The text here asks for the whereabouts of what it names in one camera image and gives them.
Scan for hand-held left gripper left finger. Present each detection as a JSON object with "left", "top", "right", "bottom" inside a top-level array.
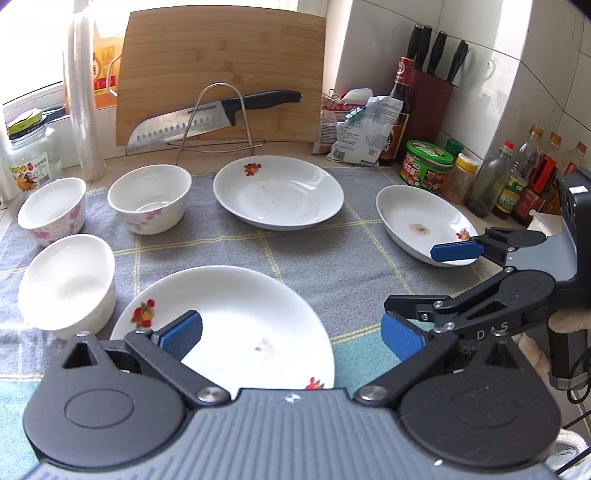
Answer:
[{"left": 61, "top": 310, "right": 232, "bottom": 408}]

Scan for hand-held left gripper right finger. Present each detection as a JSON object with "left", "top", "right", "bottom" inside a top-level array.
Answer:
[{"left": 353, "top": 311, "right": 532, "bottom": 408}]

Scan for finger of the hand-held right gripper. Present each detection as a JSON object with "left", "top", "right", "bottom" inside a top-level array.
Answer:
[
  {"left": 430, "top": 228, "right": 548, "bottom": 268},
  {"left": 384, "top": 269, "right": 557, "bottom": 333}
]

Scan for white plate with fruit print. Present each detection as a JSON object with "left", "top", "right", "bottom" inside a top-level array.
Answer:
[
  {"left": 375, "top": 185, "right": 479, "bottom": 267},
  {"left": 109, "top": 267, "right": 335, "bottom": 391},
  {"left": 213, "top": 155, "right": 345, "bottom": 232}
]

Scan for plain white bowl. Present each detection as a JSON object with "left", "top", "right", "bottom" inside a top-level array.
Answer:
[{"left": 17, "top": 234, "right": 116, "bottom": 341}]

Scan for pink floral white bowl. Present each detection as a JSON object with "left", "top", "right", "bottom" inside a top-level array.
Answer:
[
  {"left": 107, "top": 164, "right": 192, "bottom": 235},
  {"left": 17, "top": 177, "right": 88, "bottom": 247}
]

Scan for person's right hand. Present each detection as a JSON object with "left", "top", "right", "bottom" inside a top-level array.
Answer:
[{"left": 518, "top": 308, "right": 591, "bottom": 376}]

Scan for red label sauce bottle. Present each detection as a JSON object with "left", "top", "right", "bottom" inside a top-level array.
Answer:
[{"left": 522, "top": 133, "right": 565, "bottom": 227}]

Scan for yellow lidded spice jar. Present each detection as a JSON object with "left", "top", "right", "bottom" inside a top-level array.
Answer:
[{"left": 442, "top": 154, "right": 479, "bottom": 204}]

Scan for green lidded sauce tub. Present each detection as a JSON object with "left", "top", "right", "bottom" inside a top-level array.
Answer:
[{"left": 399, "top": 139, "right": 454, "bottom": 192}]

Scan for gold capped condiment bottle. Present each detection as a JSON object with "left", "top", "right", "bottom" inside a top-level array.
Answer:
[{"left": 561, "top": 142, "right": 591, "bottom": 178}]

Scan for grey checkered cloth mat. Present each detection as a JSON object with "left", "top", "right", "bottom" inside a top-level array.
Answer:
[{"left": 0, "top": 165, "right": 513, "bottom": 480}]

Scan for dark soy sauce bottle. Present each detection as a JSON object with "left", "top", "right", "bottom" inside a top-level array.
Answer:
[{"left": 379, "top": 56, "right": 416, "bottom": 167}]

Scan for dark red knife block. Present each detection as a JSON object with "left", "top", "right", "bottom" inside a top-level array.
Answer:
[{"left": 406, "top": 69, "right": 455, "bottom": 160}]

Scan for white and blue snack bag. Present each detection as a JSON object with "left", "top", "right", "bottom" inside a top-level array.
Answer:
[{"left": 330, "top": 95, "right": 394, "bottom": 165}]

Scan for white jacket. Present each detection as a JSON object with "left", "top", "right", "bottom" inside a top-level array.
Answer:
[{"left": 547, "top": 427, "right": 591, "bottom": 480}]

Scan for red and white snack bag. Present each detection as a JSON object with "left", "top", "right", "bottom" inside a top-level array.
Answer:
[{"left": 314, "top": 88, "right": 375, "bottom": 155}]

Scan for black knife in block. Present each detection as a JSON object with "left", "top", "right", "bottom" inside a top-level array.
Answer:
[
  {"left": 447, "top": 40, "right": 470, "bottom": 85},
  {"left": 406, "top": 24, "right": 424, "bottom": 70},
  {"left": 419, "top": 25, "right": 434, "bottom": 73},
  {"left": 433, "top": 31, "right": 450, "bottom": 78}
]

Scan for glass jar with label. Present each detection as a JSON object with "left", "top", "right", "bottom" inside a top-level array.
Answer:
[{"left": 0, "top": 108, "right": 63, "bottom": 204}]

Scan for orange carton box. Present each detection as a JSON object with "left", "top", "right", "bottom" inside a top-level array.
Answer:
[{"left": 63, "top": 18, "right": 125, "bottom": 110}]

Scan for bamboo cutting board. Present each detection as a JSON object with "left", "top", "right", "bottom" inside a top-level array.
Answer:
[{"left": 115, "top": 10, "right": 327, "bottom": 147}]

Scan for black handled kitchen knife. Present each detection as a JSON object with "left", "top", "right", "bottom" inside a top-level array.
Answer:
[{"left": 126, "top": 90, "right": 302, "bottom": 155}]

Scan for metal wire rack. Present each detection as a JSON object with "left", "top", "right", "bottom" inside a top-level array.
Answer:
[{"left": 166, "top": 82, "right": 267, "bottom": 164}]

